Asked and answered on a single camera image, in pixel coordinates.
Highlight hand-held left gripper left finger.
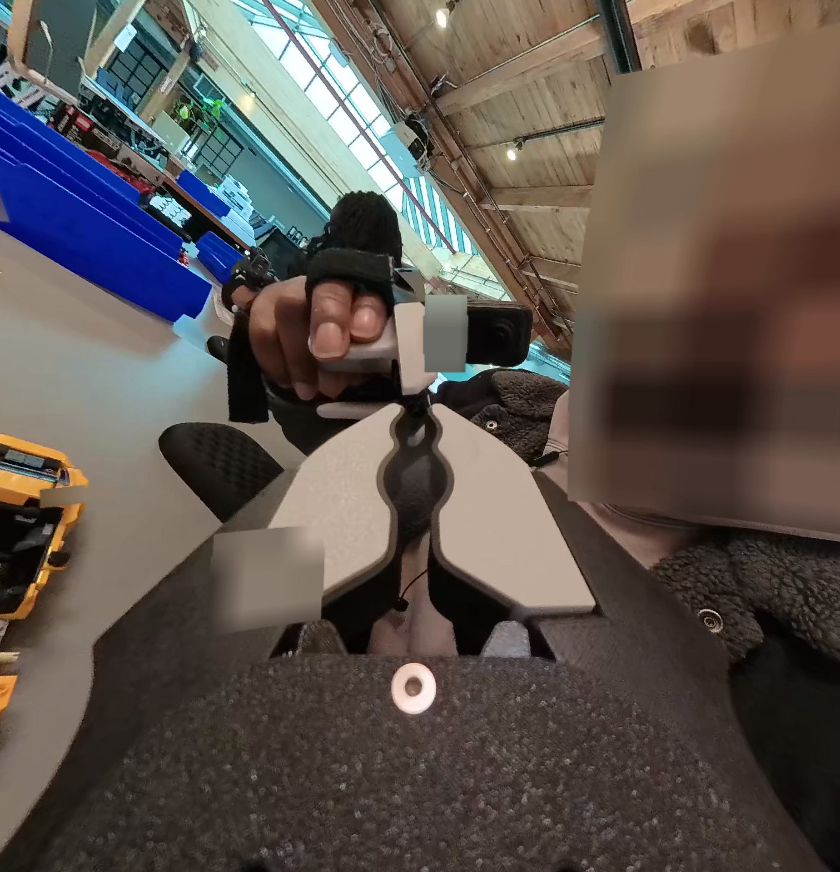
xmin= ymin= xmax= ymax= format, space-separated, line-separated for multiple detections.
xmin=269 ymin=403 xmax=405 ymax=659

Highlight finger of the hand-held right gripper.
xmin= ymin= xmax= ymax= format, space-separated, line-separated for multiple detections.
xmin=393 ymin=302 xmax=439 ymax=399

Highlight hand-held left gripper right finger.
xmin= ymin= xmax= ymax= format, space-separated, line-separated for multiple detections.
xmin=430 ymin=403 xmax=599 ymax=657

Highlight blue plastic bin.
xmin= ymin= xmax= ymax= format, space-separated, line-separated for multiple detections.
xmin=0 ymin=147 xmax=214 ymax=323
xmin=0 ymin=82 xmax=186 ymax=263

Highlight yellow lego car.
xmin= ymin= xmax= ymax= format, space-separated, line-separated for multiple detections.
xmin=0 ymin=433 xmax=91 ymax=735

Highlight stacked lego set boxes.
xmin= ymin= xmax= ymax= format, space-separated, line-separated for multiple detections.
xmin=49 ymin=103 xmax=172 ymax=180

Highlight person's right hand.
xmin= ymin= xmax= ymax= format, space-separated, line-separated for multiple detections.
xmin=250 ymin=274 xmax=396 ymax=403

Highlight ceiling mounted device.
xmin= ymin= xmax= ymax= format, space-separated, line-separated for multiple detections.
xmin=393 ymin=117 xmax=433 ymax=163

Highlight small blue bin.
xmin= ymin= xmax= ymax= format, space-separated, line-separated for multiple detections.
xmin=177 ymin=170 xmax=232 ymax=221
xmin=195 ymin=230 xmax=246 ymax=286

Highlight long background desk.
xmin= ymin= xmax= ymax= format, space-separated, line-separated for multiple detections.
xmin=158 ymin=173 xmax=259 ymax=255

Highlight black fleece jacket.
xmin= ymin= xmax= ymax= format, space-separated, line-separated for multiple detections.
xmin=437 ymin=369 xmax=840 ymax=872

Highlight green potted plant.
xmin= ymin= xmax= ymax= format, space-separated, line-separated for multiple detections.
xmin=174 ymin=98 xmax=225 ymax=133

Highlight black ceiling pipe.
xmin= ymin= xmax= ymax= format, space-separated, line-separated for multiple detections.
xmin=596 ymin=0 xmax=645 ymax=75

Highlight background book stand board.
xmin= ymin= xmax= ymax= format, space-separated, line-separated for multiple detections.
xmin=8 ymin=0 xmax=103 ymax=89

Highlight black cable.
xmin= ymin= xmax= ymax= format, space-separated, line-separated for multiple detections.
xmin=393 ymin=565 xmax=433 ymax=613

